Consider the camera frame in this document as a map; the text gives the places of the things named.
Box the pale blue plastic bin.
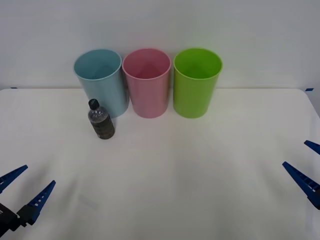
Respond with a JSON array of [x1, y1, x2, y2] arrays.
[[73, 48, 130, 119]]

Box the dark plastic bottle black cap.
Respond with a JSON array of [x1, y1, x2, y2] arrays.
[[87, 98, 116, 140]]

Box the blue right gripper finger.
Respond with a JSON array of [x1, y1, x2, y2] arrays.
[[282, 161, 320, 210], [303, 140, 320, 154]]

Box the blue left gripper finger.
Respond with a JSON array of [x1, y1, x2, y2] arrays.
[[0, 164, 29, 194], [15, 180, 57, 227]]

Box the pink plastic bin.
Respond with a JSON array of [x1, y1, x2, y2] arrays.
[[121, 48, 172, 119]]

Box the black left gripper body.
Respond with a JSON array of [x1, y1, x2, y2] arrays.
[[0, 202, 21, 233]]

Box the green plastic bin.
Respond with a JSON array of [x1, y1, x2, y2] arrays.
[[172, 47, 223, 119]]

